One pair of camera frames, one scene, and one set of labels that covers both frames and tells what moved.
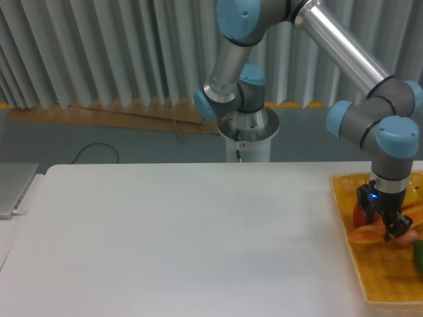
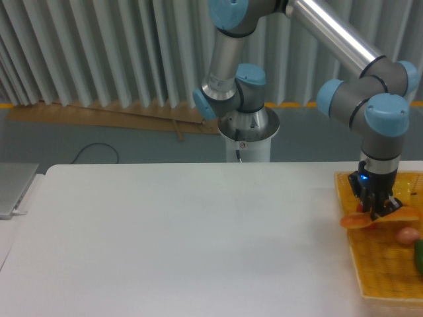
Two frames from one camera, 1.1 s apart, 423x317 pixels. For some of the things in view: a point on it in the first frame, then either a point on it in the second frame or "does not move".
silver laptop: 16,179 does not move
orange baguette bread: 375,232 -> 364,219
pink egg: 408,239 does not move
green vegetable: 418,256 does not move
